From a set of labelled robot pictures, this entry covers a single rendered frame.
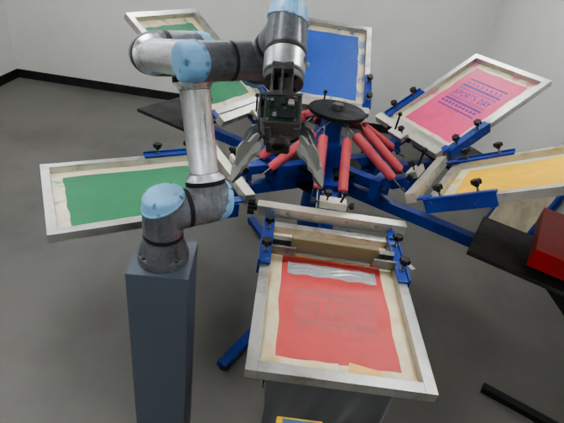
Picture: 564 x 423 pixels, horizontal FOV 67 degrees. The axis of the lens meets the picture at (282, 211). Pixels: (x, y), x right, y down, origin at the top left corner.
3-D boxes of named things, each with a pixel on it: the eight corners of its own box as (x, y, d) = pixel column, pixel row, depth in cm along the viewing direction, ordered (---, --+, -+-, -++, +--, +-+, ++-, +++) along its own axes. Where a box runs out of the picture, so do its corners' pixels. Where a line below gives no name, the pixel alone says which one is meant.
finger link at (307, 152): (322, 177, 67) (290, 132, 69) (320, 190, 72) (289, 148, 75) (338, 167, 67) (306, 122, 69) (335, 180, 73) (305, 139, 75)
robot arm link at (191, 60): (111, 28, 110) (182, 27, 73) (153, 29, 116) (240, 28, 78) (117, 75, 114) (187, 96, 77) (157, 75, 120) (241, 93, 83)
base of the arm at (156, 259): (131, 270, 123) (129, 243, 118) (144, 239, 136) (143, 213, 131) (184, 275, 125) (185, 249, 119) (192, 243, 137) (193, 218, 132)
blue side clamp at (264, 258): (268, 274, 169) (270, 260, 165) (255, 273, 169) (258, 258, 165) (274, 230, 194) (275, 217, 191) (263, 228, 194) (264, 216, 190)
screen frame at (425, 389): (435, 402, 130) (439, 394, 128) (243, 377, 128) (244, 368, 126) (392, 245, 196) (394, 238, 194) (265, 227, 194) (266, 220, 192)
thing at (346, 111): (327, 313, 286) (380, 122, 213) (268, 305, 284) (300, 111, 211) (325, 274, 319) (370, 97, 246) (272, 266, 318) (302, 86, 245)
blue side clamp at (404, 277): (406, 294, 171) (411, 280, 167) (394, 292, 171) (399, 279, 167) (394, 248, 196) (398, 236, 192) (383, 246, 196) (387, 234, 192)
